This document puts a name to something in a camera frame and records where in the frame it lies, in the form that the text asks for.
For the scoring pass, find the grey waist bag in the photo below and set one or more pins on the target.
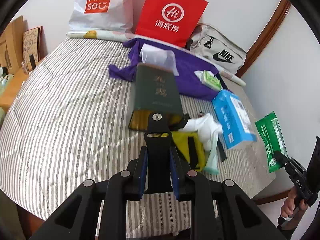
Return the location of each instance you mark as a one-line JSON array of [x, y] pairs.
[[217, 50]]

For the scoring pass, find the brown wooden door frame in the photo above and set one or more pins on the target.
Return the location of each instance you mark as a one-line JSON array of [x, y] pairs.
[[265, 35]]

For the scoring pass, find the small light green tissue packet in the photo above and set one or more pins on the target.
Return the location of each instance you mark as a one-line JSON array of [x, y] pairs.
[[212, 80]]

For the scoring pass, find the brown patterned book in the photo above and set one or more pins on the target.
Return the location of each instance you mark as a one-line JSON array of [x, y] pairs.
[[32, 42]]

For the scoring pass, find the white plastic shopping bag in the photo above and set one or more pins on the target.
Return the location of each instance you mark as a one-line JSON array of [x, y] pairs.
[[105, 12]]

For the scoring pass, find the wooden nightstand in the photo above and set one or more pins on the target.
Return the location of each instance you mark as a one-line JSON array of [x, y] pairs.
[[15, 85]]

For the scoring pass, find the person's right hand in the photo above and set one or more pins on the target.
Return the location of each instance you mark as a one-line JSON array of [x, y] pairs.
[[291, 205]]

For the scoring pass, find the purple fabric tray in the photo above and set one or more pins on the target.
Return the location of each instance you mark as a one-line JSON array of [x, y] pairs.
[[190, 63]]

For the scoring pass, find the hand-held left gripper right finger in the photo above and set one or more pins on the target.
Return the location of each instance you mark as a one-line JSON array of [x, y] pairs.
[[175, 175]]

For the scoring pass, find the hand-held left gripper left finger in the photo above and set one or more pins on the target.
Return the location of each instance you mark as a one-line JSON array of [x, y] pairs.
[[143, 172]]

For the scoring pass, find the dark green wipe packet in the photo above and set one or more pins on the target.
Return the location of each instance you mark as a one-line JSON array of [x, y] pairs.
[[271, 137]]

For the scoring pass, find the small black bottle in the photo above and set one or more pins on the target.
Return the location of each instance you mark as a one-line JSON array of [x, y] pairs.
[[32, 62]]

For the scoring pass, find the person's right forearm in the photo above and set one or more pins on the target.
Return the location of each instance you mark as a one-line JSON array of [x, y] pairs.
[[287, 227]]

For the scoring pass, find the mint green cloth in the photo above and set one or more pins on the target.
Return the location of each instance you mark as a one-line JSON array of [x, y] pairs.
[[212, 160]]

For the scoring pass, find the wooden headboard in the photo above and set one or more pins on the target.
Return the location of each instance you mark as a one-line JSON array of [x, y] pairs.
[[10, 37]]

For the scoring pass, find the dark green tea tin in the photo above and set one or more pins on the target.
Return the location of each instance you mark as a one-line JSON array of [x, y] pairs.
[[155, 92]]

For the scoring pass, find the rolled printed paper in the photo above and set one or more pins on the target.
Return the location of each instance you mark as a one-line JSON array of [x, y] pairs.
[[82, 33]]

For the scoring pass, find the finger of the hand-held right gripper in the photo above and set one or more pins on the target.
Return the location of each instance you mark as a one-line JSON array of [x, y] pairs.
[[281, 158]]

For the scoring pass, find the white cotton gloves pair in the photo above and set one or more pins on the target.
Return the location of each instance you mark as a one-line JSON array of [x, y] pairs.
[[203, 127]]

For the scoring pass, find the brown wooden baseboard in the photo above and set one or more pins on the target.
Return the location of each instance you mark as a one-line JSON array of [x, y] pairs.
[[270, 197]]

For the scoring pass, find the blue tissue box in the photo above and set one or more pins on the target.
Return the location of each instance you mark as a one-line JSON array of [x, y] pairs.
[[232, 120]]

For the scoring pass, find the red paper bag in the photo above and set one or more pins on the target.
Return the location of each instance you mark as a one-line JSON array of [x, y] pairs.
[[172, 5]]

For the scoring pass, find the grey striped quilt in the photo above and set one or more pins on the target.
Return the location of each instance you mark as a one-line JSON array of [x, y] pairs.
[[75, 105]]

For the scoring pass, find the small clear glass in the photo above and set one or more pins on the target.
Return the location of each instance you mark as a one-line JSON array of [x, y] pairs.
[[25, 68]]

